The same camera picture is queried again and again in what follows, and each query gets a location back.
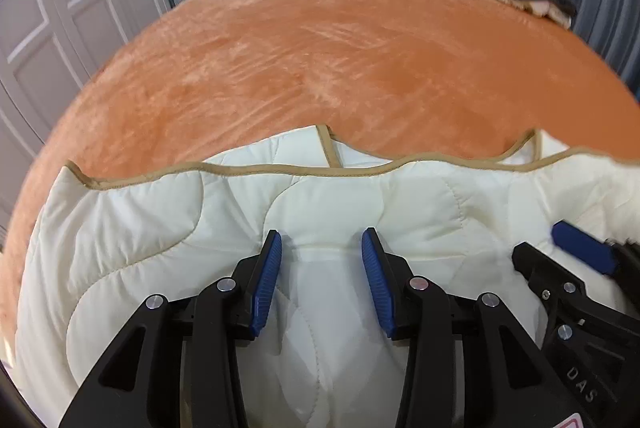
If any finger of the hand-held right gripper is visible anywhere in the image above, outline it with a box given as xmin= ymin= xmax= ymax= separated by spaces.
xmin=551 ymin=220 xmax=640 ymax=280
xmin=511 ymin=242 xmax=632 ymax=359

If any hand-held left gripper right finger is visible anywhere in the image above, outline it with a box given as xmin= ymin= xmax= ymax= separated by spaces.
xmin=361 ymin=227 xmax=597 ymax=428

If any orange plush blanket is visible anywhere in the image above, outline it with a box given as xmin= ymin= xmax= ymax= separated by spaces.
xmin=0 ymin=0 xmax=640 ymax=344

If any white quilted jacket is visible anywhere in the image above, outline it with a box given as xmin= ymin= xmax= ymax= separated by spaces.
xmin=10 ymin=124 xmax=640 ymax=428

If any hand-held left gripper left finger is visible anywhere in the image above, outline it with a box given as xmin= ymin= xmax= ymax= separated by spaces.
xmin=59 ymin=229 xmax=283 ymax=428

